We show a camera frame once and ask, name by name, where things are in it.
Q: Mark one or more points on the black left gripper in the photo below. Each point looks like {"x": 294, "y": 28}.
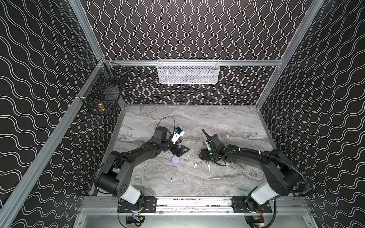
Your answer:
{"x": 177, "y": 146}

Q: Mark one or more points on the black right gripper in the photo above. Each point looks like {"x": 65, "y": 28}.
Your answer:
{"x": 212, "y": 142}

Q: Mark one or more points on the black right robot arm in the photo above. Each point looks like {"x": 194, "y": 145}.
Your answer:
{"x": 282, "y": 176}

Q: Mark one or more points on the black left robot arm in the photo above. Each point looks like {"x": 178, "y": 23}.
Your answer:
{"x": 115, "y": 173}

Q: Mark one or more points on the purple earbud charging case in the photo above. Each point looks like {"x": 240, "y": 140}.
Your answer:
{"x": 175, "y": 159}

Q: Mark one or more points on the brass fitting in basket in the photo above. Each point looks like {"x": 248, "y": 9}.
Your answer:
{"x": 101, "y": 107}

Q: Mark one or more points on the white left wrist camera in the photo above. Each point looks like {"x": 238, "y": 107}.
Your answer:
{"x": 178, "y": 132}

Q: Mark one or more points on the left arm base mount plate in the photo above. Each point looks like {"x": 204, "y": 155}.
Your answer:
{"x": 145, "y": 204}

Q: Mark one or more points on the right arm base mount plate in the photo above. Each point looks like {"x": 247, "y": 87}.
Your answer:
{"x": 244, "y": 205}

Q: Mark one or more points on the white mesh wire basket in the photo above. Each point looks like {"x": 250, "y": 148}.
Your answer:
{"x": 188, "y": 71}

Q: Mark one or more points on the black wire basket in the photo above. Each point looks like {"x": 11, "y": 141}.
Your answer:
{"x": 106, "y": 87}

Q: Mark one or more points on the aluminium front rail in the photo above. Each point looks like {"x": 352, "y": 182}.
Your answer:
{"x": 193, "y": 206}

